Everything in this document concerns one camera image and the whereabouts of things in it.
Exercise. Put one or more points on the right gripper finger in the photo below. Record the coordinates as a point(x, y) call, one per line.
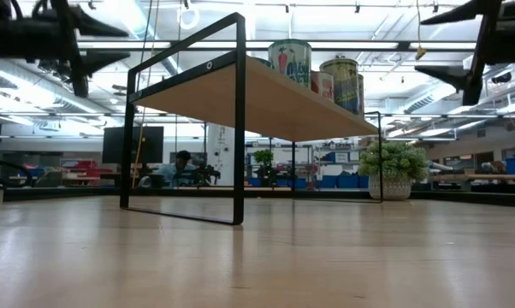
point(463, 13)
point(454, 77)

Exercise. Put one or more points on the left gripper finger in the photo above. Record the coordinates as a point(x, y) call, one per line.
point(95, 26)
point(97, 62)

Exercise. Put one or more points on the peaches can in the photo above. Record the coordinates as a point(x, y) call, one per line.
point(361, 96)

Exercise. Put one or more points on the blue peas can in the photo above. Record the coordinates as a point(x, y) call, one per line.
point(345, 85)

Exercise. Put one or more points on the short red white can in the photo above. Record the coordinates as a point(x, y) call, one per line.
point(322, 85)

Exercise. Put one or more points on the mixed vegetables can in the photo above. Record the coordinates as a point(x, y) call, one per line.
point(289, 64)

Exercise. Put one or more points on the black background robot arm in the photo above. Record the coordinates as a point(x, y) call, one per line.
point(208, 174)

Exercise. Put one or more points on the yellow hanging tag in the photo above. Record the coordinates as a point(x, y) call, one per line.
point(420, 53)

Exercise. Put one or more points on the black ceiling-mounted device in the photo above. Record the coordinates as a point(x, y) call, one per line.
point(54, 70)

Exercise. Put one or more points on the black ceiling beam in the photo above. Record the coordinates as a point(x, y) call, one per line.
point(404, 45)

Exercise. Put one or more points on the black monitor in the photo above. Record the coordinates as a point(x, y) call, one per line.
point(120, 145)

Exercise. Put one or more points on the red storage bins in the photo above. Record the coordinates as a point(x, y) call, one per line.
point(82, 164)

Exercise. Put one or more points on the green plant in white pot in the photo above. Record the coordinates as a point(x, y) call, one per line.
point(394, 162)

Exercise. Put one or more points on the wooden table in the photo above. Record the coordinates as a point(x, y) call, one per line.
point(497, 177)

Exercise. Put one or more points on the person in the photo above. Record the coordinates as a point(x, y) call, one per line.
point(180, 164)

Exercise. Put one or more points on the blue box on rack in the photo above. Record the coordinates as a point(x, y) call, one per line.
point(336, 157)

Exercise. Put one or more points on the metal storage rack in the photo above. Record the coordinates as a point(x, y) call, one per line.
point(313, 149)

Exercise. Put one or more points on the small dark green plant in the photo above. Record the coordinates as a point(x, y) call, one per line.
point(264, 156)

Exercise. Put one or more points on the black dome camera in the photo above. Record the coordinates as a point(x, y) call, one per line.
point(501, 78)

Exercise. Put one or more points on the black table edge rail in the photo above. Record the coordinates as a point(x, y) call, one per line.
point(454, 197)

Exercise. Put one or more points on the black frame wooden shelf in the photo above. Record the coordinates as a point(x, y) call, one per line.
point(274, 107)

